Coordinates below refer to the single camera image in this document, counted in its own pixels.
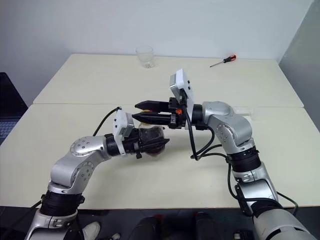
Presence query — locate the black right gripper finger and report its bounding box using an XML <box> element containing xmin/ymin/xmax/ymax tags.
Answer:
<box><xmin>131</xmin><ymin>111</ymin><xmax>174</xmax><ymax>125</ymax></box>
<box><xmin>134</xmin><ymin>99</ymin><xmax>171</xmax><ymax>113</ymax></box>

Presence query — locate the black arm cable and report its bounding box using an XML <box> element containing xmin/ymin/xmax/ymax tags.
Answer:
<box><xmin>183</xmin><ymin>106</ymin><xmax>299</xmax><ymax>216</ymax></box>
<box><xmin>92</xmin><ymin>106</ymin><xmax>123</xmax><ymax>138</ymax></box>

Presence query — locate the white shoe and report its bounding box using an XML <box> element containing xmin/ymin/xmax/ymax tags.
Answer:
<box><xmin>81</xmin><ymin>221</ymin><xmax>101</xmax><ymax>240</ymax></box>

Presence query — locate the clear plastic drink bottle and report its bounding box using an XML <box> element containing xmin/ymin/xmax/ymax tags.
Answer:
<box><xmin>136</xmin><ymin>121</ymin><xmax>168</xmax><ymax>158</ymax></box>

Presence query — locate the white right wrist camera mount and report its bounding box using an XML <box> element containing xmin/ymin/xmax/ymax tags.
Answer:
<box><xmin>167</xmin><ymin>68</ymin><xmax>196</xmax><ymax>130</ymax></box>

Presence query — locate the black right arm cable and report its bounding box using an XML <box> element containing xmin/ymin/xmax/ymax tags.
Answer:
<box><xmin>183</xmin><ymin>106</ymin><xmax>299</xmax><ymax>216</ymax></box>

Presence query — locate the orange black handled screwdriver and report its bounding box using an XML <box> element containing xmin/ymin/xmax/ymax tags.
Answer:
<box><xmin>209</xmin><ymin>54</ymin><xmax>237</xmax><ymax>68</ymax></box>

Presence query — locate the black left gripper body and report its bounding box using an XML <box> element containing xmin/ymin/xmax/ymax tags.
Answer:
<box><xmin>123</xmin><ymin>128</ymin><xmax>143</xmax><ymax>160</ymax></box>

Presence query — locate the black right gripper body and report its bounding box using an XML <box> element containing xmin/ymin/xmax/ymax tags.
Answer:
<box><xmin>168</xmin><ymin>96</ymin><xmax>188</xmax><ymax>130</ymax></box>

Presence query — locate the dark laptop computer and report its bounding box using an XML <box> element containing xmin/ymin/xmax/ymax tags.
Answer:
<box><xmin>0</xmin><ymin>72</ymin><xmax>29</xmax><ymax>147</ymax></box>

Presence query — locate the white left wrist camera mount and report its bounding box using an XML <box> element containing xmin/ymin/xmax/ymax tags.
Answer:
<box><xmin>112</xmin><ymin>109</ymin><xmax>136</xmax><ymax>155</ymax></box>

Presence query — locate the clear glass tumbler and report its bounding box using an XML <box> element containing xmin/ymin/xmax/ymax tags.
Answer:
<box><xmin>135</xmin><ymin>45</ymin><xmax>155</xmax><ymax>69</ymax></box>

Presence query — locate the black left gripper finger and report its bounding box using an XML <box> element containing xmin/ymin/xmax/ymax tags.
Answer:
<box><xmin>139</xmin><ymin>138</ymin><xmax>171</xmax><ymax>154</ymax></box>
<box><xmin>138</xmin><ymin>126</ymin><xmax>165</xmax><ymax>136</ymax></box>

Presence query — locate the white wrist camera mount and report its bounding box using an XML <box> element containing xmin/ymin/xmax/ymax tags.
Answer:
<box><xmin>167</xmin><ymin>68</ymin><xmax>196</xmax><ymax>130</ymax></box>
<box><xmin>112</xmin><ymin>109</ymin><xmax>136</xmax><ymax>155</ymax></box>

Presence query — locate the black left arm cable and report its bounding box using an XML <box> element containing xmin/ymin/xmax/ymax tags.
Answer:
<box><xmin>92</xmin><ymin>106</ymin><xmax>123</xmax><ymax>138</ymax></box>

